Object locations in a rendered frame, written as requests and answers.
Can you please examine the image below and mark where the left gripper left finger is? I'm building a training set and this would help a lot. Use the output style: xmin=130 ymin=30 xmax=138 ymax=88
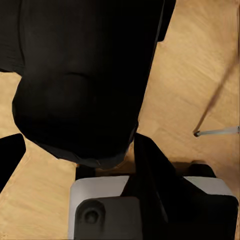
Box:
xmin=0 ymin=133 xmax=26 ymax=193

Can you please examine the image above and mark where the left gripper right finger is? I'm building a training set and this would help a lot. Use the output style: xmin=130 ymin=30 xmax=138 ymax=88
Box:
xmin=134 ymin=132 xmax=231 ymax=240

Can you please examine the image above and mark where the digital camera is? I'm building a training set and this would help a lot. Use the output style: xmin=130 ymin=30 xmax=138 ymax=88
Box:
xmin=0 ymin=0 xmax=176 ymax=170

